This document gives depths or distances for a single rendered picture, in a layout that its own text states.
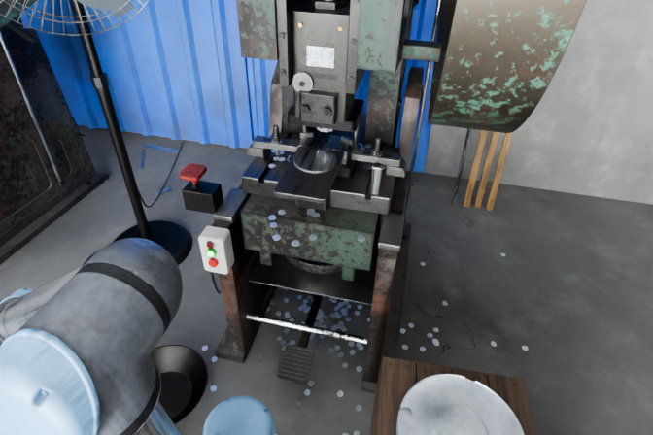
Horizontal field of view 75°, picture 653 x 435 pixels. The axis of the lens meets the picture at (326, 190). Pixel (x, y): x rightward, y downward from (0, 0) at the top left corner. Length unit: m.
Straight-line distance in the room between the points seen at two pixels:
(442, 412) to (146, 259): 0.86
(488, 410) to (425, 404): 0.15
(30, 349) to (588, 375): 1.76
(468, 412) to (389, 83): 0.94
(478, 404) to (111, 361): 0.94
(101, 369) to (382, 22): 0.85
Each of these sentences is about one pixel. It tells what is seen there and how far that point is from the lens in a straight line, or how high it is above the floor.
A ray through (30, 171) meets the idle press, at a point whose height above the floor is 0.26.
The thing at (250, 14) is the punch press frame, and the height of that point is 1.17.
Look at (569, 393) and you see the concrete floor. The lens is 1.84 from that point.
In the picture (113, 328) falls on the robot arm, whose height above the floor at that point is 1.07.
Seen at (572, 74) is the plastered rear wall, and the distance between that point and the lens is 2.51.
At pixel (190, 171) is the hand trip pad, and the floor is 0.76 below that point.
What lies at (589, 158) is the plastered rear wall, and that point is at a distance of 2.75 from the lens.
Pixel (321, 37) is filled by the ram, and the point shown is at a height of 1.11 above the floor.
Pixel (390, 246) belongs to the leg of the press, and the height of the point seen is 0.64.
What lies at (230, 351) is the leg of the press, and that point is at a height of 0.03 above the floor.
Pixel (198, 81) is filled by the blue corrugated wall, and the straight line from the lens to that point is 2.76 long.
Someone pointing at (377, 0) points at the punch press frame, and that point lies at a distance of 1.03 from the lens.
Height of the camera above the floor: 1.41
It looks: 35 degrees down
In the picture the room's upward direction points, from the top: 1 degrees clockwise
